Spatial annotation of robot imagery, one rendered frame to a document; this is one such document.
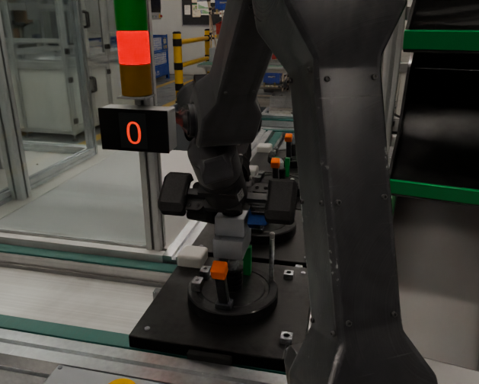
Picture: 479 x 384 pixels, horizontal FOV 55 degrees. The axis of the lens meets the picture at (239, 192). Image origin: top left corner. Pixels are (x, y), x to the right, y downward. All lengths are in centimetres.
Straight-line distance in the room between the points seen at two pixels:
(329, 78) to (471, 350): 47
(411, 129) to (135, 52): 43
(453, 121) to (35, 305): 72
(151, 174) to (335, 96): 63
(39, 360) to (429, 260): 53
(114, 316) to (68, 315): 8
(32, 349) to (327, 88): 57
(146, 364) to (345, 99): 49
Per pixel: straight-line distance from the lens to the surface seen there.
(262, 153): 148
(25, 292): 93
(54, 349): 71
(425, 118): 68
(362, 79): 25
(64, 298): 89
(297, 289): 76
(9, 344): 74
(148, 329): 69
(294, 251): 87
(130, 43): 76
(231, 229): 66
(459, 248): 68
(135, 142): 79
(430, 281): 66
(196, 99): 47
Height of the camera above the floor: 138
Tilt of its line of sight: 21 degrees down
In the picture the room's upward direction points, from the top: straight up
